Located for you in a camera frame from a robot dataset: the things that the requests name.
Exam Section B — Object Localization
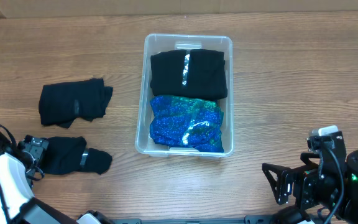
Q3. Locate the black taped garment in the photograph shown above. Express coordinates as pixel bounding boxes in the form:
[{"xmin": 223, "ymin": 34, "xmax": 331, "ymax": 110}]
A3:
[{"xmin": 39, "ymin": 78, "xmax": 113, "ymax": 129}]

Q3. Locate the small black garment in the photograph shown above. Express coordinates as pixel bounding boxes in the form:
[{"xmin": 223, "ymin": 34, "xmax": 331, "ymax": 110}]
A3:
[{"xmin": 40, "ymin": 137, "xmax": 112, "ymax": 175}]

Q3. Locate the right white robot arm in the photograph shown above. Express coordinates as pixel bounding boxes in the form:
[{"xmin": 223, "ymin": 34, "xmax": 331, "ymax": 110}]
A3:
[{"xmin": 262, "ymin": 125, "xmax": 358, "ymax": 223}]

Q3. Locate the clear plastic storage bin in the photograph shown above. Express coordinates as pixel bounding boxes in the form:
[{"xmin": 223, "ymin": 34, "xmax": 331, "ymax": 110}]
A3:
[{"xmin": 135, "ymin": 34, "xmax": 234, "ymax": 158}]

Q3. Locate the blue green sparkly fabric bundle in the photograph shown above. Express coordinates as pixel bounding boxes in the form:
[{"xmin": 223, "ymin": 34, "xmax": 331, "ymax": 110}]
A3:
[{"xmin": 150, "ymin": 95, "xmax": 224, "ymax": 153}]

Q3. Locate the black ribbed garment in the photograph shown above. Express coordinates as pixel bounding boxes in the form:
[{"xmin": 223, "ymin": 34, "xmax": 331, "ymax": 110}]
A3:
[{"xmin": 150, "ymin": 49, "xmax": 227, "ymax": 101}]

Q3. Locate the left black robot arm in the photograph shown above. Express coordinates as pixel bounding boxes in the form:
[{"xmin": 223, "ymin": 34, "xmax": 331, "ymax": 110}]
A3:
[{"xmin": 0, "ymin": 125, "xmax": 112, "ymax": 224}]

